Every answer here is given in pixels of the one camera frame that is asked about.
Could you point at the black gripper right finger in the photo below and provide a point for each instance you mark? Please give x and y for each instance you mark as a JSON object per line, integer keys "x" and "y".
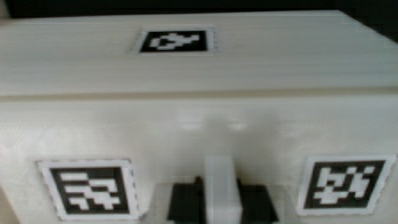
{"x": 257, "y": 207}

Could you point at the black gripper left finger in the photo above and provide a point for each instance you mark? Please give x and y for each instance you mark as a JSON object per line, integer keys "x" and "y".
{"x": 186, "y": 203}

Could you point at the white cabinet door with tags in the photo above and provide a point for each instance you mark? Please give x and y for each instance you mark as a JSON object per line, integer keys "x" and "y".
{"x": 165, "y": 132}

